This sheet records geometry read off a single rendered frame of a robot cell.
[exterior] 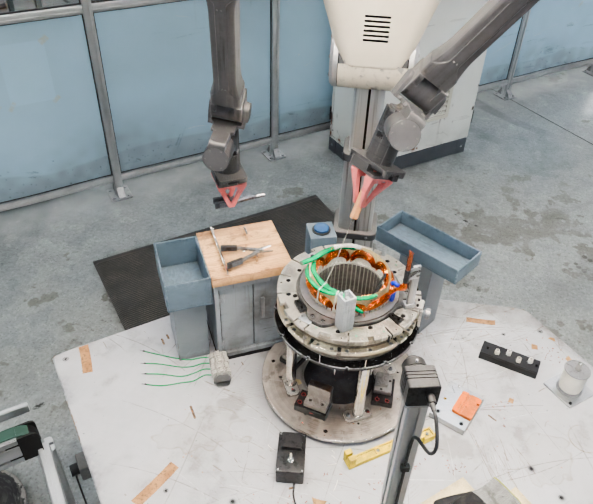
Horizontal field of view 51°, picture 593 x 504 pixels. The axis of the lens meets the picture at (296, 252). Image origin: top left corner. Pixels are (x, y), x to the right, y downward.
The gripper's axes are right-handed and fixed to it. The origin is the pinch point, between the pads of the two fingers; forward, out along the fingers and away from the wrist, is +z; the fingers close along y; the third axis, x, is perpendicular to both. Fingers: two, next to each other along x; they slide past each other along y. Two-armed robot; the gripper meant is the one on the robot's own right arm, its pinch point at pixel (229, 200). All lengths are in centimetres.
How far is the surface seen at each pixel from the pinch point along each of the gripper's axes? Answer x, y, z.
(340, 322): 12.3, 39.7, 6.1
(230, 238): -0.3, -0.7, 12.1
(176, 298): -16.9, 12.2, 15.9
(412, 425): 6, 77, -13
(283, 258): 9.9, 10.7, 12.1
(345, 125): 118, -189, 98
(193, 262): -9.7, -3.7, 20.0
